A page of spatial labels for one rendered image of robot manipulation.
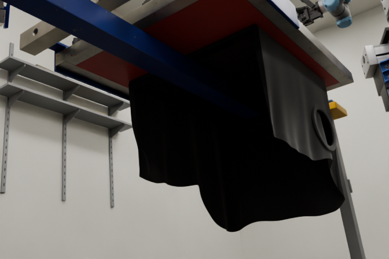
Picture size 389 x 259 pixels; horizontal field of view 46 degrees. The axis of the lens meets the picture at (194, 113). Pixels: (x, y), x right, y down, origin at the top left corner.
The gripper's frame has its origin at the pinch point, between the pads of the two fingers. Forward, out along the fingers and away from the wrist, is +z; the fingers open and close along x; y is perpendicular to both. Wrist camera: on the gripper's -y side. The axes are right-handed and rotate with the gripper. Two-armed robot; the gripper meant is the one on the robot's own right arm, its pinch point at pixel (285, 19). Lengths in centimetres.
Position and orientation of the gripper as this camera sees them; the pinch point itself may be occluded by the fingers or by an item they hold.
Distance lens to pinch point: 257.9
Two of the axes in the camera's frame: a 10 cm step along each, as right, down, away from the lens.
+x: 5.9, 1.2, 8.0
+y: 1.8, 9.5, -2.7
